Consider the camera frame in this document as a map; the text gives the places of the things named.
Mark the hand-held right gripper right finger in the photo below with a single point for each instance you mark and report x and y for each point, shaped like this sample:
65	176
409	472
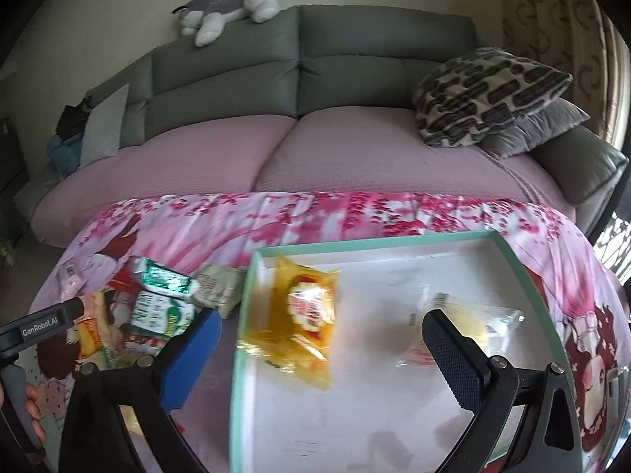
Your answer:
453	359

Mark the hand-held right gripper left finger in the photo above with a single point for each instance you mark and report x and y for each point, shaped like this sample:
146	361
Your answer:
190	359

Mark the orange snack packet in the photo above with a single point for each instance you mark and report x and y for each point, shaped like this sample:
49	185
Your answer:
91	337

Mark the clear round cake packet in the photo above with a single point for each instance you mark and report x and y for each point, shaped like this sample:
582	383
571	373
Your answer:
498	325

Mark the green white snack packet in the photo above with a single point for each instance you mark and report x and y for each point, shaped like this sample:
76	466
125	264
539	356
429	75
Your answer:
155	315

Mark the teal rimmed white box tray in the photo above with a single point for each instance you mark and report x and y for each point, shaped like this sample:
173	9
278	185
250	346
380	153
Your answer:
384	379

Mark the yellow snack packet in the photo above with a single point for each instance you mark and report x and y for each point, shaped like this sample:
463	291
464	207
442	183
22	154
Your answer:
296	350

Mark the person's left hand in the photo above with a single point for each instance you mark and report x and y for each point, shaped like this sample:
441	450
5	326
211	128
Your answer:
35	411

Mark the beige snack packet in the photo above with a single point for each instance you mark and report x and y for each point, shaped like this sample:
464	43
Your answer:
219	288

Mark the green silver snack packet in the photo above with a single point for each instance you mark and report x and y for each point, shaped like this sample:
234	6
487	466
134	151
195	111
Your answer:
165	281

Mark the blue cloth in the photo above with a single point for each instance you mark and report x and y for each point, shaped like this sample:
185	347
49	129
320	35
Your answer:
61	155

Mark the pink printed blanket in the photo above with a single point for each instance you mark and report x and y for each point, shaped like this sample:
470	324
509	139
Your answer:
345	217

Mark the black bag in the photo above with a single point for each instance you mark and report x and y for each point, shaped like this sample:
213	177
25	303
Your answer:
71	118

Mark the light grey cushion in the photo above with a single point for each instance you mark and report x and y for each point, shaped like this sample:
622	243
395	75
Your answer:
103	123

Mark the pink sofa cover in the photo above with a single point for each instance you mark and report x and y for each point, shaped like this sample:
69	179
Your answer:
296	157

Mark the dark grey cushion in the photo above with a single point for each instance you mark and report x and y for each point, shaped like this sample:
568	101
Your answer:
537	128

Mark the black patterned beige cushion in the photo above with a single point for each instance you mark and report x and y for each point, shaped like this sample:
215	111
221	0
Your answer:
483	93

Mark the grey leather sofa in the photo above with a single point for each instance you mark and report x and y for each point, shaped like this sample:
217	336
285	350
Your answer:
345	59

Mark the grey white plush dog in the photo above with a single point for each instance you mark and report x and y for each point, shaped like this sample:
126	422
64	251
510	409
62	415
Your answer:
222	7

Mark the beige patterned curtain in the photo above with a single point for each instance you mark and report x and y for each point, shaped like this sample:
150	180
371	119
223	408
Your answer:
552	10

